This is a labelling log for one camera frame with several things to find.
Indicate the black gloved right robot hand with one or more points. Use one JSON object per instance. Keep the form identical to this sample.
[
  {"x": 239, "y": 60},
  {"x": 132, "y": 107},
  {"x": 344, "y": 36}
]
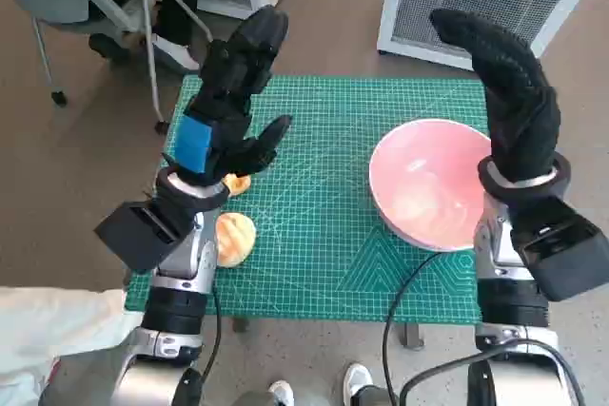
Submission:
[{"x": 518, "y": 106}]

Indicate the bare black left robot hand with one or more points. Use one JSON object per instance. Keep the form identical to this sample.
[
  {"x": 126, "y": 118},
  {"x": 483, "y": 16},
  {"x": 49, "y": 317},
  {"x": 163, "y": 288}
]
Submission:
[{"x": 228, "y": 92}]

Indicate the long braided toy bread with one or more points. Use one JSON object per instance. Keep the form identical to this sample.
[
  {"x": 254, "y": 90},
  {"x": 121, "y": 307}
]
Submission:
[{"x": 238, "y": 185}]

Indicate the pink bowl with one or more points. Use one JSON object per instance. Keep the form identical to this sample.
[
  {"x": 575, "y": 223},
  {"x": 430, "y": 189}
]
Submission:
[{"x": 428, "y": 187}]

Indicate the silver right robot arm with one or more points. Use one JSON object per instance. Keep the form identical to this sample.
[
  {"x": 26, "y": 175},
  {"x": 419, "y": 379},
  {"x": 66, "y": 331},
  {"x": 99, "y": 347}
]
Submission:
[{"x": 509, "y": 301}]

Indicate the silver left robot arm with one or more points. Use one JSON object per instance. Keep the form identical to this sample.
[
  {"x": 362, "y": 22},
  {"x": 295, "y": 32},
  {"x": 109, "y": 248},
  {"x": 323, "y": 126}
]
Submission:
[{"x": 176, "y": 301}]

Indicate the round toy bread bun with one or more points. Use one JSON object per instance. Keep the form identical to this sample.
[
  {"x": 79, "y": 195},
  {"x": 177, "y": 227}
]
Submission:
[{"x": 235, "y": 239}]

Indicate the green cutting mat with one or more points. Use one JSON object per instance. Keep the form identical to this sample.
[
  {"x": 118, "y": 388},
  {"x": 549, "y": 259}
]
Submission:
[{"x": 309, "y": 163}]

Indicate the wide white vented cabinet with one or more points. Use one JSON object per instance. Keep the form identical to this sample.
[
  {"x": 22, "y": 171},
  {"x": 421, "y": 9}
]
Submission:
[{"x": 476, "y": 2}]

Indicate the table leg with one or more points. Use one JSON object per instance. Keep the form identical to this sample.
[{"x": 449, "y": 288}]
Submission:
[
  {"x": 240, "y": 324},
  {"x": 413, "y": 334}
]

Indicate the standing person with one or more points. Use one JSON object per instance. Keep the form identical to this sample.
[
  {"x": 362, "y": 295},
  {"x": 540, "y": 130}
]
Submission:
[{"x": 357, "y": 377}]

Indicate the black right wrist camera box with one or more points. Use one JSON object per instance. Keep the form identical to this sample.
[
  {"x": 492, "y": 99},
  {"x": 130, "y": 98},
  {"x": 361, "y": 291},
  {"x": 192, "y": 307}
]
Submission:
[{"x": 561, "y": 249}]

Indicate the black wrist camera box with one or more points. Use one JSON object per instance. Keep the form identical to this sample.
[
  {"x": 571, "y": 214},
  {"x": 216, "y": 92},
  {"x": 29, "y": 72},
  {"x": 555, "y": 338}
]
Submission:
[
  {"x": 138, "y": 230},
  {"x": 561, "y": 249}
]

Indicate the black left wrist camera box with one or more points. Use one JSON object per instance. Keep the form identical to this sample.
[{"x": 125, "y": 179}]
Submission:
[{"x": 138, "y": 230}]

